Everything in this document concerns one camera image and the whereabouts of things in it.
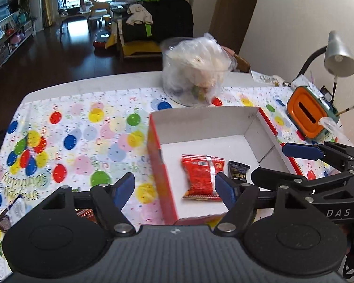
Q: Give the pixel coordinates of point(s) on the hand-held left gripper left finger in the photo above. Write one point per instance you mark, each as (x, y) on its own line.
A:
(125, 188)

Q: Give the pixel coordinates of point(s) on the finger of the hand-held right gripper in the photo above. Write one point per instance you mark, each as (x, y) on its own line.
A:
(268, 176)
(301, 151)

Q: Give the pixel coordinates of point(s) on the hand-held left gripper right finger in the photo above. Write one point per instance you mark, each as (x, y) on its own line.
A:
(224, 191)

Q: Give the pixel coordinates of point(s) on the red white cardboard box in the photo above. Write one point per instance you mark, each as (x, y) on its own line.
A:
(212, 144)

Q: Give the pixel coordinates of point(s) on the small dark brown snack packet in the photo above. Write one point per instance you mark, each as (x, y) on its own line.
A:
(237, 172)

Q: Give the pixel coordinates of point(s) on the orange green tissue box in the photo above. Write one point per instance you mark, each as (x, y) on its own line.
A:
(301, 115)

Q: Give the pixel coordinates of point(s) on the clear plastic wrapper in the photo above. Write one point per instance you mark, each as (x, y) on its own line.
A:
(332, 126)

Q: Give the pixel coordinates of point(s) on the red shiny snack packet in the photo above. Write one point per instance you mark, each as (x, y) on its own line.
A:
(87, 213)

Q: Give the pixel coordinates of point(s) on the pencil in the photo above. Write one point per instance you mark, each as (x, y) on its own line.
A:
(345, 110)

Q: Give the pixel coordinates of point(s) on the balloon print tablecloth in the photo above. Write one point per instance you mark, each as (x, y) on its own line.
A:
(76, 141)

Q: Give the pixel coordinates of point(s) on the grey desk lamp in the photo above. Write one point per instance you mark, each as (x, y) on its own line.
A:
(339, 56)

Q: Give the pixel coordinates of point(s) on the wooden chair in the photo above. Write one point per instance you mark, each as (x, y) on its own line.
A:
(243, 63)

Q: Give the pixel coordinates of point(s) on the clear plastic tub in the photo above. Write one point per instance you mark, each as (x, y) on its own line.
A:
(171, 79)

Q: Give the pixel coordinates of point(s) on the brown white snack packet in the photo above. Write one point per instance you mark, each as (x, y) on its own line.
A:
(8, 216)

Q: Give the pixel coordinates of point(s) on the pink cloth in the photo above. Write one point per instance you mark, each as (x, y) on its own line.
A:
(228, 51)

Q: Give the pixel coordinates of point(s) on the clear bag of rice crackers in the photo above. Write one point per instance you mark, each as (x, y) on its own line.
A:
(200, 56)

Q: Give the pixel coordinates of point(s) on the brown wooden door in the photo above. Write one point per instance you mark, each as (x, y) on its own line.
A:
(233, 11)

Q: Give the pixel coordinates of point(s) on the beige garment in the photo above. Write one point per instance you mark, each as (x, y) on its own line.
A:
(138, 14)

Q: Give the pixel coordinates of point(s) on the black blanket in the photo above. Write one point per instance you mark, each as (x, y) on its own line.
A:
(171, 17)

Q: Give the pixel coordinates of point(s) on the wooden coffee table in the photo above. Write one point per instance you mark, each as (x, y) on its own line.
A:
(73, 17)

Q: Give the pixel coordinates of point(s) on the pink toy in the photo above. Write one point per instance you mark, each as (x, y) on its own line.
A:
(17, 39)

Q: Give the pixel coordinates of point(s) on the television cabinet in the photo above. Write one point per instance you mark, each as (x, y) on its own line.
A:
(6, 47)

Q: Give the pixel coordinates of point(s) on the yellow wooden frame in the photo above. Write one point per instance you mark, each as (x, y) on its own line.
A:
(135, 50)

